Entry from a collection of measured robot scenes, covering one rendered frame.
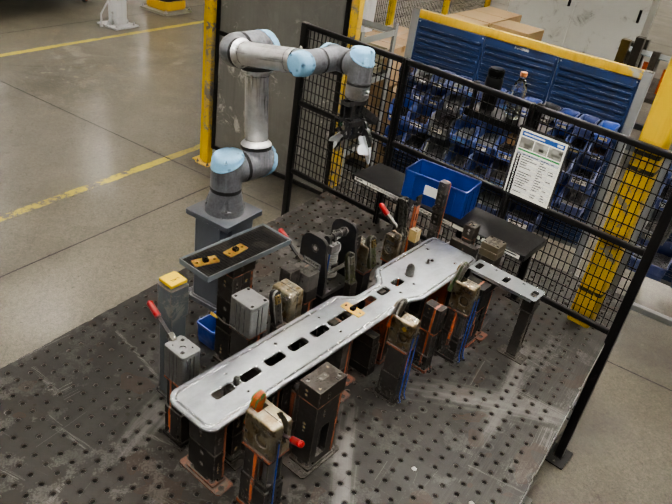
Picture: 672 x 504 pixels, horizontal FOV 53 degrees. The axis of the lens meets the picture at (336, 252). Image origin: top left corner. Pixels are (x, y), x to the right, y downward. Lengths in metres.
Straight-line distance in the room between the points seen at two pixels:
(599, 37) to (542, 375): 6.47
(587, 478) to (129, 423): 2.13
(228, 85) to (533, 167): 2.83
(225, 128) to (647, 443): 3.53
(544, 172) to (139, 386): 1.77
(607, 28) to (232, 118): 5.04
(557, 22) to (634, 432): 6.03
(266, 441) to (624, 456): 2.25
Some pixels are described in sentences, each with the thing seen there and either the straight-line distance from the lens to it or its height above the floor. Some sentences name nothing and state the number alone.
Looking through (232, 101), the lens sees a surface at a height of 0.58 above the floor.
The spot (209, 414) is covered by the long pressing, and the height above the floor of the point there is 1.00.
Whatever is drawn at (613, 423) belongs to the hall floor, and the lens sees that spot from 3.82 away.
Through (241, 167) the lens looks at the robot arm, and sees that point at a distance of 2.45.
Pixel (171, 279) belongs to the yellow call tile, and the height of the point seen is 1.16.
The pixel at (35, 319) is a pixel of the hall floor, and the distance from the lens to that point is 3.85.
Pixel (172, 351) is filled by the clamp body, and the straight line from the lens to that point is 1.96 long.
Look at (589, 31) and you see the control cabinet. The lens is 8.81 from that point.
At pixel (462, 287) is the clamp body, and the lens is 2.46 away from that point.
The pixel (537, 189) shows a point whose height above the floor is 1.22.
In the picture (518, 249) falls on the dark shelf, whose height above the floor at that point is 1.03.
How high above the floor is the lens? 2.34
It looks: 32 degrees down
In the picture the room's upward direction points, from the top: 9 degrees clockwise
